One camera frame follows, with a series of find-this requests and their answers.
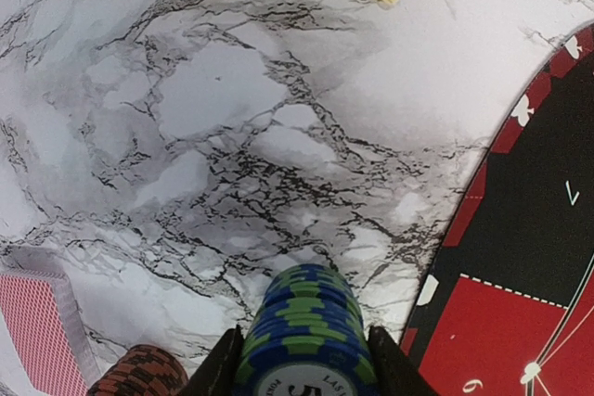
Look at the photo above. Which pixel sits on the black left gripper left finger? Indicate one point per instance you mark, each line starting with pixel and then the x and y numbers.
pixel 216 375

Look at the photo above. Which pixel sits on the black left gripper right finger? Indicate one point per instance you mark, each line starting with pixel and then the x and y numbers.
pixel 397 376

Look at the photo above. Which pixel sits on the orange black chip stack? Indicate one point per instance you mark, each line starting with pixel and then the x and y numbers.
pixel 143 370

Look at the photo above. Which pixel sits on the round red black poker mat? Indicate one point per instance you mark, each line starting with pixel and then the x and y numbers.
pixel 507 305

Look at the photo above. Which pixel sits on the blue green chip stack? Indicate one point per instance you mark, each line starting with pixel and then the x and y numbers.
pixel 307 339

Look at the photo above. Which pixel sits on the red playing card deck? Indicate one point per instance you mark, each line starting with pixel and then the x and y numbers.
pixel 41 306

